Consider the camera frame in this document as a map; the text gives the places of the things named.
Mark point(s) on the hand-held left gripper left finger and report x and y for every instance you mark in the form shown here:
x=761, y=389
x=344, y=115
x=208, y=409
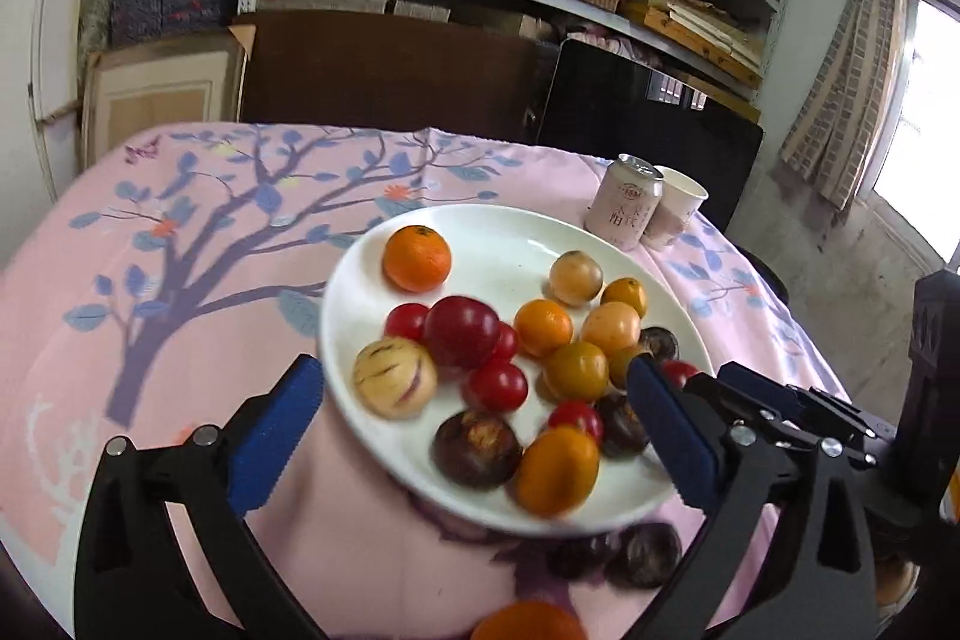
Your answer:
x=274, y=437

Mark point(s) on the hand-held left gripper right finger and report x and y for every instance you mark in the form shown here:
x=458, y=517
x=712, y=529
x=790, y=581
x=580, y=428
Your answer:
x=675, y=437

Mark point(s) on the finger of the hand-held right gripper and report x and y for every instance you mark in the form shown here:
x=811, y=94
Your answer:
x=731, y=406
x=750, y=381

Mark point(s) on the large dark brown water chestnut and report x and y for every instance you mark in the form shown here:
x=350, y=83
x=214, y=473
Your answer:
x=619, y=422

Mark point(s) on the dark red cherry tomato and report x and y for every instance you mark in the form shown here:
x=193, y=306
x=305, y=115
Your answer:
x=679, y=372

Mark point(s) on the small olive-yellow fruit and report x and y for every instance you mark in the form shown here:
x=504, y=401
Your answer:
x=624, y=366

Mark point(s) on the small red cherry tomato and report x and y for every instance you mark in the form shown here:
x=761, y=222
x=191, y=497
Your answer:
x=576, y=416

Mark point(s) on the yellow-orange mandarin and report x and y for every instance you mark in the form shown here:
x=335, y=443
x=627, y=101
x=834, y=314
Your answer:
x=576, y=371
x=559, y=471

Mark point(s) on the yellow round fruit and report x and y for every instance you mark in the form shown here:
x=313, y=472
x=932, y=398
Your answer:
x=611, y=326

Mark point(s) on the large striped pepino melon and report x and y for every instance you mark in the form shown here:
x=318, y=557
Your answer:
x=394, y=379

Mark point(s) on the small orange mandarin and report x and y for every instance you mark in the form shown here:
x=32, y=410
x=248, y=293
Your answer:
x=544, y=326
x=626, y=296

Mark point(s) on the small striped pepino melon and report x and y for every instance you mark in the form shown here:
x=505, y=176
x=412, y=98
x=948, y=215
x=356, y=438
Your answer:
x=576, y=278

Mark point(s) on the dark red plum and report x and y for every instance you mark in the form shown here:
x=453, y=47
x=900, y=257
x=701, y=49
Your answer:
x=461, y=332

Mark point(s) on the white oval plate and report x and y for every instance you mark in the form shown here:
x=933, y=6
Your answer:
x=495, y=250

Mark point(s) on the pink printed tablecloth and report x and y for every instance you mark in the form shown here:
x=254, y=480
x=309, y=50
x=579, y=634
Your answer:
x=187, y=347

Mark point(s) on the white paper cup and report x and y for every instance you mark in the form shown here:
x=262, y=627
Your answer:
x=679, y=197

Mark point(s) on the pale pink beverage can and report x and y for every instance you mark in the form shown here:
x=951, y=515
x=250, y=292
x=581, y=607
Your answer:
x=619, y=205

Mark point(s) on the large orange mandarin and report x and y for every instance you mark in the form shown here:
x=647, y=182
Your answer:
x=529, y=623

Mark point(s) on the window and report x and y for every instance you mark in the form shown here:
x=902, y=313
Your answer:
x=930, y=123

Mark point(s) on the beige checked curtain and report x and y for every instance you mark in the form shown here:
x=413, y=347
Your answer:
x=847, y=85

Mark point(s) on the black glossy panel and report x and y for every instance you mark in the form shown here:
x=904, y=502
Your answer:
x=600, y=108

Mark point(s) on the light wooden flat boxes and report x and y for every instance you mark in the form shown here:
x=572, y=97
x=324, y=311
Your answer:
x=697, y=33

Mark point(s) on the cardboard framed panel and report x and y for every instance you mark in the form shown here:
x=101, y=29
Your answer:
x=157, y=100

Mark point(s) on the pink cloth bundle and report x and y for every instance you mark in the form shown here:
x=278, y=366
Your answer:
x=600, y=40

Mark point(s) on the dark brown wooden panel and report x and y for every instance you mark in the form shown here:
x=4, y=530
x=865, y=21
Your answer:
x=390, y=78

